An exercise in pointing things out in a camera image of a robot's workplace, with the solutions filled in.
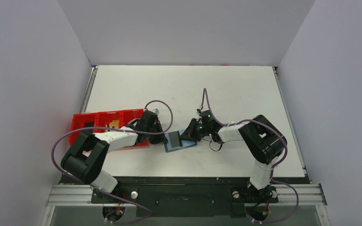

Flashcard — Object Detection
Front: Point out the blue leather card holder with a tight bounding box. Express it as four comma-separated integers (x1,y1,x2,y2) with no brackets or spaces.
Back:
164,129,197,153

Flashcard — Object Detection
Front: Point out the gold black card in tray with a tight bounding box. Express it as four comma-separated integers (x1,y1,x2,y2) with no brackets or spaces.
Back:
106,119,120,129

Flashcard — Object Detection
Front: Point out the red plastic compartment tray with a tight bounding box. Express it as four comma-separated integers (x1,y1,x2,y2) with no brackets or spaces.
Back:
68,109,150,150

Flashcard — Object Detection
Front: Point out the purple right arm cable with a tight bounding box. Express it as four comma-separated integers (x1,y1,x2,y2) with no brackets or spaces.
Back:
50,99,174,185

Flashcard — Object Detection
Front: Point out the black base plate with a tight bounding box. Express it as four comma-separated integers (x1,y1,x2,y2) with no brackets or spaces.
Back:
59,176,310,219

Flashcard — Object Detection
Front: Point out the aluminium frame rail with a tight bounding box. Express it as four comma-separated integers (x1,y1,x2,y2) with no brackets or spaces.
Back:
46,184,327,206

